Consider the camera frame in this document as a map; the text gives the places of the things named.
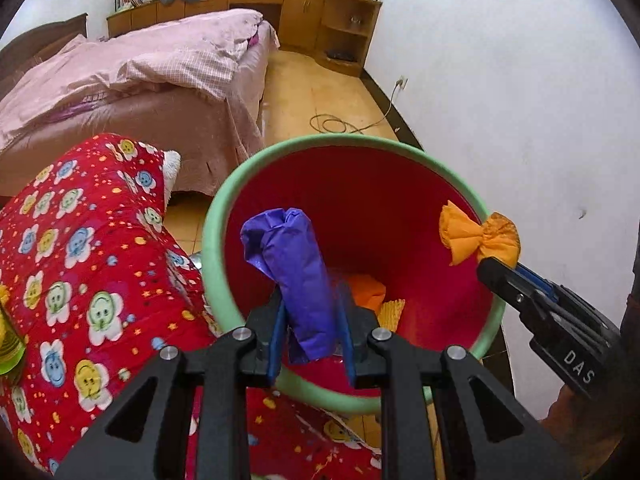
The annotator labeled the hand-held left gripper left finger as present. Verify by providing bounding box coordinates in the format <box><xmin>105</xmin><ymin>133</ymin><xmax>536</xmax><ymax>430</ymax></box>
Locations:
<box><xmin>52</xmin><ymin>285</ymin><xmax>287</xmax><ymax>480</ymax></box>

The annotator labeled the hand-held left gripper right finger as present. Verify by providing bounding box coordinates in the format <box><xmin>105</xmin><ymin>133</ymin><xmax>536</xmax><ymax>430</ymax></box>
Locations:
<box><xmin>335</xmin><ymin>284</ymin><xmax>581</xmax><ymax>480</ymax></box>

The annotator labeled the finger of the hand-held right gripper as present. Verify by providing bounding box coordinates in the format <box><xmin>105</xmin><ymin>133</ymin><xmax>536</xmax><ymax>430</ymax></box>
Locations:
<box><xmin>476</xmin><ymin>256</ymin><xmax>547</xmax><ymax>322</ymax></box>
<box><xmin>514</xmin><ymin>261</ymin><xmax>565</xmax><ymax>305</ymax></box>

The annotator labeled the orange textured paper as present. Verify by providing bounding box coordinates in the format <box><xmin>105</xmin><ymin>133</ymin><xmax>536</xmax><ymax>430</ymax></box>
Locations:
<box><xmin>345</xmin><ymin>274</ymin><xmax>388</xmax><ymax>311</ymax></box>

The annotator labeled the purple paper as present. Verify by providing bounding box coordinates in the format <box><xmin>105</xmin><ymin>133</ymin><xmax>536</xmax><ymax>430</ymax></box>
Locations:
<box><xmin>240</xmin><ymin>207</ymin><xmax>337</xmax><ymax>363</ymax></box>

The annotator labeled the orange paper wad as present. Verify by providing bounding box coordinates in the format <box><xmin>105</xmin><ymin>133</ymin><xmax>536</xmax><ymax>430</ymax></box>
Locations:
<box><xmin>439</xmin><ymin>200</ymin><xmax>522</xmax><ymax>268</ymax></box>

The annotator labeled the red bin with green rim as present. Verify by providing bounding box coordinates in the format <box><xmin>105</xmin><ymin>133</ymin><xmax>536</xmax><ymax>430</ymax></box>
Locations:
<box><xmin>201</xmin><ymin>135</ymin><xmax>507</xmax><ymax>415</ymax></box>

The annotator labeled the yellow corrugated wrapper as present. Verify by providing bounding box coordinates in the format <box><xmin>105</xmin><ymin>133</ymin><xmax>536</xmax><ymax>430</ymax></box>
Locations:
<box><xmin>377</xmin><ymin>299</ymin><xmax>406</xmax><ymax>333</ymax></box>

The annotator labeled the red smiley flower blanket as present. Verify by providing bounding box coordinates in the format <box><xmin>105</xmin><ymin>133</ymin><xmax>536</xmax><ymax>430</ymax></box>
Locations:
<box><xmin>0</xmin><ymin>132</ymin><xmax>386</xmax><ymax>480</ymax></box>

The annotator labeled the white fluffy cloth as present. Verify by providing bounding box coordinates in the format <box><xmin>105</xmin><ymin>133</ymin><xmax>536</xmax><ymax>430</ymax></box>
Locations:
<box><xmin>162</xmin><ymin>150</ymin><xmax>182</xmax><ymax>206</ymax></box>

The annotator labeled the wooden bed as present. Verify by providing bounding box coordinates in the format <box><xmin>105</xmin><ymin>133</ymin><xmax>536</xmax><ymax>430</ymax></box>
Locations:
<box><xmin>0</xmin><ymin>7</ymin><xmax>281</xmax><ymax>198</ymax></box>

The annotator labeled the green plastic bottle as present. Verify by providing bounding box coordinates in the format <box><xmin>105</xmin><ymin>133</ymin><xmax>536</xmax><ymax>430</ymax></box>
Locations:
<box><xmin>0</xmin><ymin>285</ymin><xmax>28</xmax><ymax>376</ymax></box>

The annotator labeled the pink checked duvet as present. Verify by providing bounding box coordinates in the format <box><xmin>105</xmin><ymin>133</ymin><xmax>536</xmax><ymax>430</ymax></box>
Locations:
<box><xmin>0</xmin><ymin>8</ymin><xmax>266</xmax><ymax>148</ymax></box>

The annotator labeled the long wooden cabinet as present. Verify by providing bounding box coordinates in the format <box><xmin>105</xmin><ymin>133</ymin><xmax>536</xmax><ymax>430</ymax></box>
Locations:
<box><xmin>106</xmin><ymin>0</ymin><xmax>383</xmax><ymax>78</ymax></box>

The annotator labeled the grey power cable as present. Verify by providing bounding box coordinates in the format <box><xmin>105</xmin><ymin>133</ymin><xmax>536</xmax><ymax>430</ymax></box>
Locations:
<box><xmin>309</xmin><ymin>85</ymin><xmax>401</xmax><ymax>136</ymax></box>

